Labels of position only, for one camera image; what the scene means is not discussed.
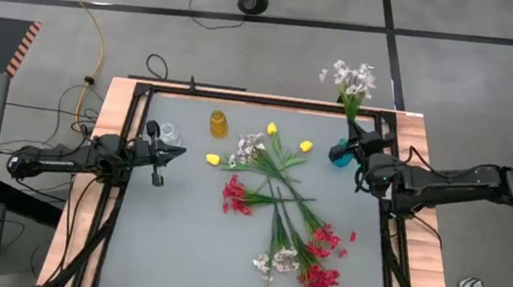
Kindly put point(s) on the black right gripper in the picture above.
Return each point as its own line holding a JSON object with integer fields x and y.
{"x": 374, "y": 142}

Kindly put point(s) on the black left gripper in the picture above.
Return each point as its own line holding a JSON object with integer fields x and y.
{"x": 145, "y": 152}

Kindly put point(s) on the white veined flower bunch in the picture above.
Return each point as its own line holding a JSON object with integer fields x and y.
{"x": 353, "y": 84}
{"x": 284, "y": 259}
{"x": 259, "y": 159}

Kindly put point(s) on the amber glass vase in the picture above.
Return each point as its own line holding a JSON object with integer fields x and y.
{"x": 219, "y": 124}

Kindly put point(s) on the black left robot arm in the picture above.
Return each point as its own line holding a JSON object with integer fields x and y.
{"x": 63, "y": 161}

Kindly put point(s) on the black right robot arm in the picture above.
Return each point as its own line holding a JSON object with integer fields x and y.
{"x": 452, "y": 187}

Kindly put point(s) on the clear textured glass vase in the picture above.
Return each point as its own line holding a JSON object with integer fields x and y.
{"x": 172, "y": 132}

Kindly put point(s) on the blue glass vase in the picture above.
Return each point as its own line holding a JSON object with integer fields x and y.
{"x": 345, "y": 160}

